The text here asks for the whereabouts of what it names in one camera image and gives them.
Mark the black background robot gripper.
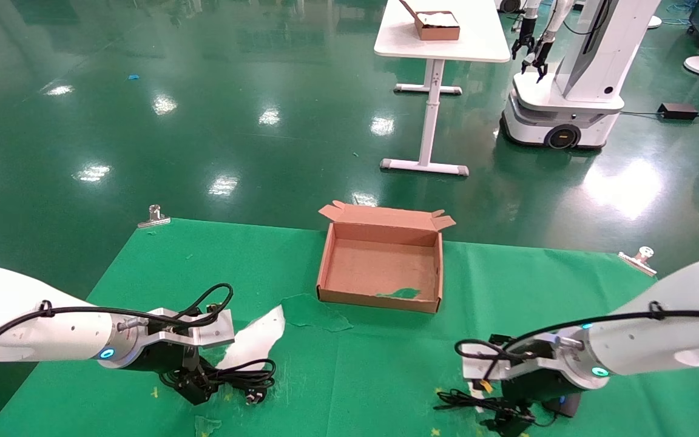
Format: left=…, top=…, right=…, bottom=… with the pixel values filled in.
left=512, top=18, right=536, bottom=60
left=522, top=35, right=555, bottom=83

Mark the thick black power cable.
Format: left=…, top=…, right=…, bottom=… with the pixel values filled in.
left=160, top=358, right=277, bottom=407

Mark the metal table clip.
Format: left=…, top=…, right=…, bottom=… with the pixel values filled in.
left=137, top=205, right=172, bottom=229
left=618, top=246, right=658, bottom=277

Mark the green cloth mat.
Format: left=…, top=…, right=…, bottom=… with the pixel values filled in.
left=0, top=217, right=699, bottom=437

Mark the open brown cardboard box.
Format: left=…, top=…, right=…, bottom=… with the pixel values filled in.
left=316, top=200, right=456, bottom=314

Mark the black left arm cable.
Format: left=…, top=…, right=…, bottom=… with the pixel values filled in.
left=0, top=283, right=235, bottom=371

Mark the small brown cardboard box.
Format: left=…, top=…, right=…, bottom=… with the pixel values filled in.
left=399, top=0, right=461, bottom=41

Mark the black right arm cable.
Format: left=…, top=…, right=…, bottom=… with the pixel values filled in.
left=454, top=302, right=699, bottom=365

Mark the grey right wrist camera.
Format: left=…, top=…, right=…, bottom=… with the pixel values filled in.
left=462, top=333, right=569, bottom=382

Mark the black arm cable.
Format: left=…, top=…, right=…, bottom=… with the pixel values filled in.
left=0, top=283, right=235, bottom=371
left=454, top=302, right=699, bottom=365

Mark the white background table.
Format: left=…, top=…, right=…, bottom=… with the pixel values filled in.
left=374, top=0, right=511, bottom=177

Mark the torn green cloth piece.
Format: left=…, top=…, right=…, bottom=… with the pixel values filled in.
left=281, top=294, right=354, bottom=333

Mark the thin black cable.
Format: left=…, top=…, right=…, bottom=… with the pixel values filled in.
left=433, top=388, right=583, bottom=425

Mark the white wheeled background robot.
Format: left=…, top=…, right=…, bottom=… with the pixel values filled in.
left=500, top=0, right=663, bottom=151

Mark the black power adapter with cable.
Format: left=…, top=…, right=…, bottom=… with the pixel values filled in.
left=620, top=103, right=699, bottom=124

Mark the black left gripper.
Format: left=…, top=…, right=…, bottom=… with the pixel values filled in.
left=125, top=341, right=220, bottom=406

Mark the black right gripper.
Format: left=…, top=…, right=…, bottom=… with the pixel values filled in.
left=480, top=364, right=576, bottom=437

